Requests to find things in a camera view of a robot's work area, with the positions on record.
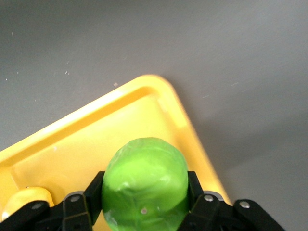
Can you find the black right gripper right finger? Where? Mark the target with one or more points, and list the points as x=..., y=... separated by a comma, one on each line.
x=216, y=214

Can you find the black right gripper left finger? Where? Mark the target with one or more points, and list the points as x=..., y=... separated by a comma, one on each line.
x=77, y=211

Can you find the yellow potato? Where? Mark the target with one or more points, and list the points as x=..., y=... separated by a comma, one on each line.
x=26, y=196

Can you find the green apple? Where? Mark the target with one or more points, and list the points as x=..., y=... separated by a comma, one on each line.
x=144, y=178

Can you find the yellow plastic tray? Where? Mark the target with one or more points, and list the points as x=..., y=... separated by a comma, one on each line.
x=79, y=144

